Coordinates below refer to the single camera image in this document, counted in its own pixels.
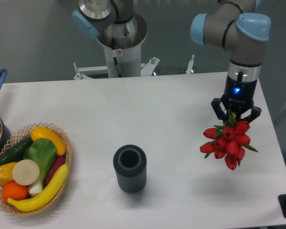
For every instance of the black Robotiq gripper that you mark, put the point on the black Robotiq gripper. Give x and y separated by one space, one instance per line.
238 98

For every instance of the red tulip bouquet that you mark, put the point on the red tulip bouquet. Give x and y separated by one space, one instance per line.
228 141

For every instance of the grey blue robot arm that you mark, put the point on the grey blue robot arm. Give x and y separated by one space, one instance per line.
234 27

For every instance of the dark grey ribbed vase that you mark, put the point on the dark grey ribbed vase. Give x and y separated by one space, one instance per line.
130 165

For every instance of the purple sweet potato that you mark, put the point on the purple sweet potato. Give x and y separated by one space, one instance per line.
59 161

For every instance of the green bok choy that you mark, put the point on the green bok choy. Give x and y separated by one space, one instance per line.
43 152

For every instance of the yellow squash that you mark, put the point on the yellow squash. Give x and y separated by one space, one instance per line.
43 132

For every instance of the beige round disc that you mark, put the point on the beige round disc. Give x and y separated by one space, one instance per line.
25 172

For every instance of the yellow banana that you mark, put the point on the yellow banana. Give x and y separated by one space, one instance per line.
46 195

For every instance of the dark green cucumber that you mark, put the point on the dark green cucumber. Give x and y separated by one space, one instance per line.
15 152

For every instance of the orange fruit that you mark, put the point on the orange fruit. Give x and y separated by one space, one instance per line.
14 191

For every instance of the yellow bell pepper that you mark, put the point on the yellow bell pepper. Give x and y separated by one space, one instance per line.
6 173

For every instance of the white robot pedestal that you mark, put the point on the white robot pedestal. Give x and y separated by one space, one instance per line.
122 47

